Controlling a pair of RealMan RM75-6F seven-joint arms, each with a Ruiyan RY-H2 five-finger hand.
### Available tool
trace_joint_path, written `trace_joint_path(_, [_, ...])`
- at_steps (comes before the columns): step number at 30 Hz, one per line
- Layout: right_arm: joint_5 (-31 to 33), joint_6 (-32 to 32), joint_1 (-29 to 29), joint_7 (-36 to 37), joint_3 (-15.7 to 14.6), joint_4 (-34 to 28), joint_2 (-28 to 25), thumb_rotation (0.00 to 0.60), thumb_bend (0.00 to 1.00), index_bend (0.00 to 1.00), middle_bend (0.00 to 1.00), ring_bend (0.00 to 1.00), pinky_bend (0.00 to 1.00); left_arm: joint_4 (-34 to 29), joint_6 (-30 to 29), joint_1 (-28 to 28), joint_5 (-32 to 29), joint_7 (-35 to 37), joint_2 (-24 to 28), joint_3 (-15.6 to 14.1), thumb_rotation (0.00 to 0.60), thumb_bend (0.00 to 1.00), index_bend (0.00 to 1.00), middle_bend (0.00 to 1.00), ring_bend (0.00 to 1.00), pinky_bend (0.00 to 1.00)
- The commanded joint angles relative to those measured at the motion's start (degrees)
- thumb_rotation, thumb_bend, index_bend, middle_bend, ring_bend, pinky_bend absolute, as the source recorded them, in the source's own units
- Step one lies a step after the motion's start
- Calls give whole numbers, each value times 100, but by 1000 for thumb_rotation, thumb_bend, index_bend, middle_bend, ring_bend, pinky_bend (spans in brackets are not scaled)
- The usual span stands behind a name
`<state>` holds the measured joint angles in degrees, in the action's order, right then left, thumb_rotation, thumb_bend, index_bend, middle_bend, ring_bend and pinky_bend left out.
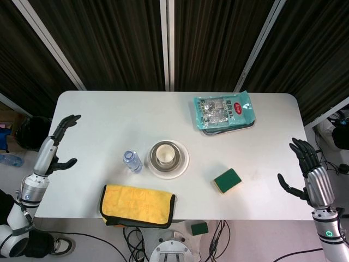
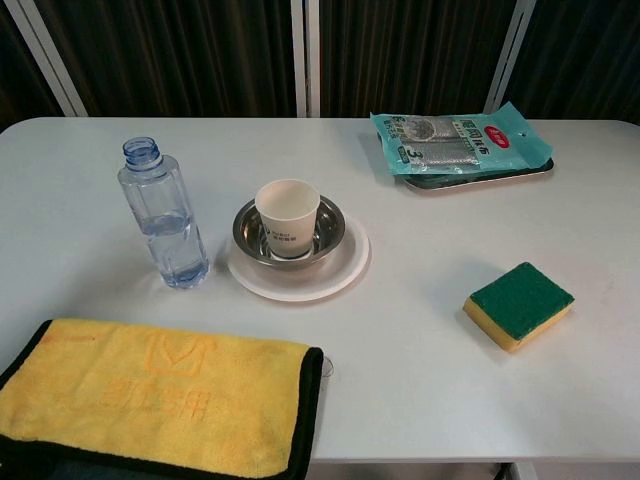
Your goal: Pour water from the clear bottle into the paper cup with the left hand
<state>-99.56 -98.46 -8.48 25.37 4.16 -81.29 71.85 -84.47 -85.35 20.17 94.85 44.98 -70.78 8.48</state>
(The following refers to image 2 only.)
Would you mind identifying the stainless steel bowl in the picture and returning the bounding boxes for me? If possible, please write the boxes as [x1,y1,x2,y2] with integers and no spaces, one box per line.
[231,195,347,271]

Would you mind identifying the white paper cup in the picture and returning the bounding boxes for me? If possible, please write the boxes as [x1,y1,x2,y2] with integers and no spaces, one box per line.
[254,179,321,257]

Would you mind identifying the yellow cloth with black trim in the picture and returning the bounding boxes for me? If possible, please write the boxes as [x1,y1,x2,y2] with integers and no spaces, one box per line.
[0,318,325,480]

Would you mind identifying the teal dishcloth package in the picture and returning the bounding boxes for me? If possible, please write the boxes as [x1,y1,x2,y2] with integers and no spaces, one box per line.
[369,101,555,177]

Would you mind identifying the dark metal tray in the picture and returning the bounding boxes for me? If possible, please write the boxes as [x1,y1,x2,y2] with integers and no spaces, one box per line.
[402,157,556,192]

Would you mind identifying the green and yellow sponge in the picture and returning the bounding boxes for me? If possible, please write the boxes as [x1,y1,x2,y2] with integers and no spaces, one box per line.
[462,261,576,354]

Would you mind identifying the white partition frame post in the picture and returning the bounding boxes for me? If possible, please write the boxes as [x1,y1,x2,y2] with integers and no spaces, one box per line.
[291,0,321,119]
[483,0,539,114]
[4,0,99,119]

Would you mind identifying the white round plate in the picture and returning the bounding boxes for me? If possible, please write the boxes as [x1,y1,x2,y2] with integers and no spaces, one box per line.
[227,212,372,303]

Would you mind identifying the small clear plastic bottle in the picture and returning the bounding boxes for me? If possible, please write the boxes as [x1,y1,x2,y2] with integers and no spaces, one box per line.
[117,135,211,290]

